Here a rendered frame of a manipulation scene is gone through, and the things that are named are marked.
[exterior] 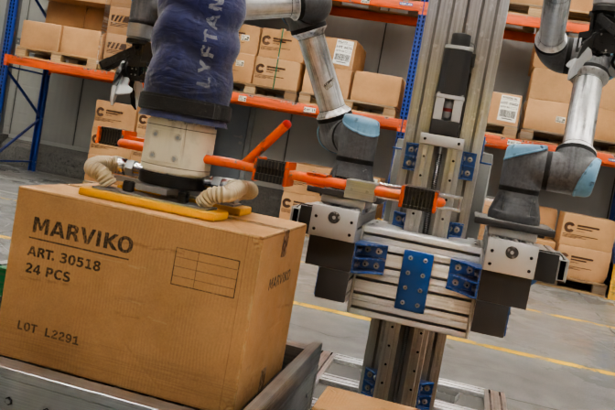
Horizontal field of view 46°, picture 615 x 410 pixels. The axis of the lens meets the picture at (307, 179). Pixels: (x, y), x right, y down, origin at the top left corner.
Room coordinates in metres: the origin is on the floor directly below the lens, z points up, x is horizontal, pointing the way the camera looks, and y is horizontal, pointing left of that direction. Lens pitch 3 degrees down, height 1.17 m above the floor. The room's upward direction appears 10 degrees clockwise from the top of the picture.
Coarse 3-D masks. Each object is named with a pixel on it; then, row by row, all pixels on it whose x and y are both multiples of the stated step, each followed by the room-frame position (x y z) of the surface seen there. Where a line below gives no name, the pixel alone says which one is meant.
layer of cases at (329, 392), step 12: (324, 396) 1.80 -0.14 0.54; (336, 396) 1.82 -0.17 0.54; (348, 396) 1.83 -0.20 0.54; (360, 396) 1.85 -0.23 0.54; (312, 408) 1.71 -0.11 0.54; (324, 408) 1.72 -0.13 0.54; (336, 408) 1.73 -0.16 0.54; (348, 408) 1.75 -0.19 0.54; (360, 408) 1.76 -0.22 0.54; (372, 408) 1.78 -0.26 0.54; (384, 408) 1.79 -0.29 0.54; (396, 408) 1.81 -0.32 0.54; (408, 408) 1.82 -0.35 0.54
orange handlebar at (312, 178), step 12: (120, 144) 1.81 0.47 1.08; (132, 144) 1.80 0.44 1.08; (204, 156) 1.76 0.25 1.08; (216, 156) 1.76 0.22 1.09; (240, 168) 1.74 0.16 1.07; (252, 168) 1.74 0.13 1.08; (300, 180) 1.72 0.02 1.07; (312, 180) 1.71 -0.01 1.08; (324, 180) 1.70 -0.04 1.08; (336, 180) 1.70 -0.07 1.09; (384, 192) 1.67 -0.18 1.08; (396, 192) 1.67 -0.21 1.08; (444, 204) 1.66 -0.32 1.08
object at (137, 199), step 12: (84, 192) 1.70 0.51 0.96; (96, 192) 1.69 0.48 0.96; (108, 192) 1.69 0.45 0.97; (120, 192) 1.70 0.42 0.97; (132, 192) 1.71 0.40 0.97; (180, 192) 1.69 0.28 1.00; (132, 204) 1.67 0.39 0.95; (144, 204) 1.67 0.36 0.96; (156, 204) 1.66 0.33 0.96; (168, 204) 1.66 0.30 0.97; (180, 204) 1.66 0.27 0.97; (192, 204) 1.69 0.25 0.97; (192, 216) 1.64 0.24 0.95; (204, 216) 1.64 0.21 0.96; (216, 216) 1.64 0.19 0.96
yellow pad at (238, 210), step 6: (120, 186) 1.89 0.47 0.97; (144, 192) 1.87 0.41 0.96; (150, 192) 1.87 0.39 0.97; (192, 198) 1.86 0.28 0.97; (216, 204) 1.83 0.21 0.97; (222, 204) 1.84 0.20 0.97; (228, 204) 1.84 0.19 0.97; (234, 204) 1.85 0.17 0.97; (240, 204) 1.89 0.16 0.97; (228, 210) 1.82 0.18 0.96; (234, 210) 1.82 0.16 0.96; (240, 210) 1.82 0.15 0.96; (246, 210) 1.87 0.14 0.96
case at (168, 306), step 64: (64, 192) 1.70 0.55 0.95; (64, 256) 1.65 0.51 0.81; (128, 256) 1.62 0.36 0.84; (192, 256) 1.58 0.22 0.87; (256, 256) 1.55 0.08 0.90; (0, 320) 1.68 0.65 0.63; (64, 320) 1.64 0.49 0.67; (128, 320) 1.61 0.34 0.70; (192, 320) 1.58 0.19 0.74; (256, 320) 1.60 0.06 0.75; (128, 384) 1.60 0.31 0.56; (192, 384) 1.57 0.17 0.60; (256, 384) 1.70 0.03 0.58
